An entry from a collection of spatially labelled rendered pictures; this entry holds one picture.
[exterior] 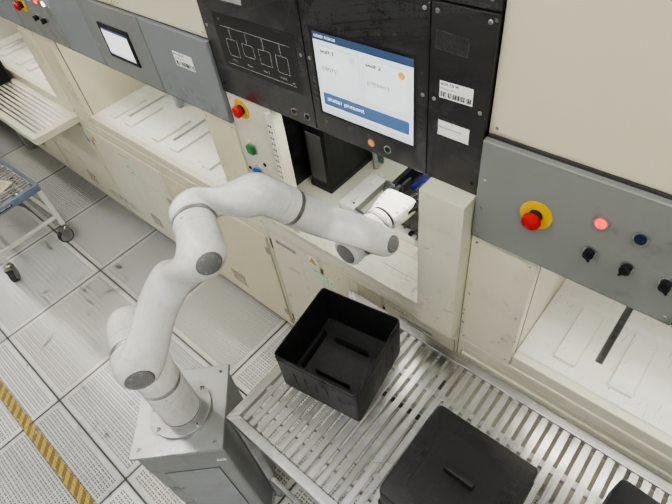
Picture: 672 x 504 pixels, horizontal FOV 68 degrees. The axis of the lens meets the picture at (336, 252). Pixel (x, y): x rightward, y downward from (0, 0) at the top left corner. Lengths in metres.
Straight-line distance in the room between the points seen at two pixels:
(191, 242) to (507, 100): 0.68
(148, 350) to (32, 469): 1.60
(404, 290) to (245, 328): 1.27
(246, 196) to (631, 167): 0.73
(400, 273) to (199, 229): 0.81
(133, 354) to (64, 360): 1.78
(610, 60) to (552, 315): 0.91
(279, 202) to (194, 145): 1.40
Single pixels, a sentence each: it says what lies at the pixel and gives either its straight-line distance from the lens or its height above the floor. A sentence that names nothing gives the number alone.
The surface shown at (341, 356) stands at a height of 0.77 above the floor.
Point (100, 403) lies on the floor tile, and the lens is 2.81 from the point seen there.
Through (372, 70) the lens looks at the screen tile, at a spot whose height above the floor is 1.63.
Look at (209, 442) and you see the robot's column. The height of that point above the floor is 0.76.
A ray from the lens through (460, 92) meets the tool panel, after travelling 1.05.
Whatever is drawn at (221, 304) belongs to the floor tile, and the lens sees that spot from 2.87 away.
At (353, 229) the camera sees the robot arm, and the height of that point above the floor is 1.31.
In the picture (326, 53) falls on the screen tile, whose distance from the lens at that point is 1.24.
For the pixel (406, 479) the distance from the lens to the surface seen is 1.39.
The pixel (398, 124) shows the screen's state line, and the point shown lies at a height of 1.51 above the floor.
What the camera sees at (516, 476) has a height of 0.86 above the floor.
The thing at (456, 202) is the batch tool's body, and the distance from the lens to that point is 1.15.
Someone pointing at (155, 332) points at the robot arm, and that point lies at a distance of 1.28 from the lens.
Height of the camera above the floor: 2.18
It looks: 48 degrees down
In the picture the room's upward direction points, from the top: 9 degrees counter-clockwise
